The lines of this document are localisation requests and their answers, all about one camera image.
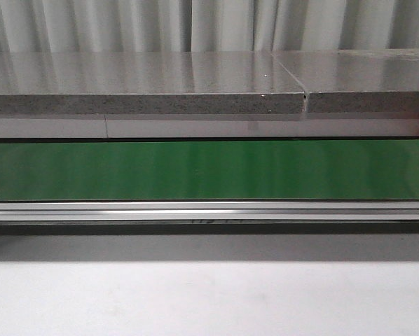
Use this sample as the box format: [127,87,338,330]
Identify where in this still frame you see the white base panel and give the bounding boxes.
[0,113,419,139]

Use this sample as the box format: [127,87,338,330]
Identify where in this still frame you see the grey stone slab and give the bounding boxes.
[0,52,304,116]
[273,49,419,118]

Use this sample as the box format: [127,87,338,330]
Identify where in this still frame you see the grey stone slab left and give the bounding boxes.
[0,52,304,116]

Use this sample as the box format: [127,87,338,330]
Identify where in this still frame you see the aluminium conveyor frame rail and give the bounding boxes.
[0,200,419,222]

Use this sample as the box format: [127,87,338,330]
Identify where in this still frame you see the grey curtain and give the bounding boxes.
[0,1,419,53]

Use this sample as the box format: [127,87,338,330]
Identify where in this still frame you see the grey stone slab right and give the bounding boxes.
[273,49,419,118]

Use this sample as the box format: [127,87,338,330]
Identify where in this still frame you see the green conveyor belt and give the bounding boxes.
[0,139,419,202]

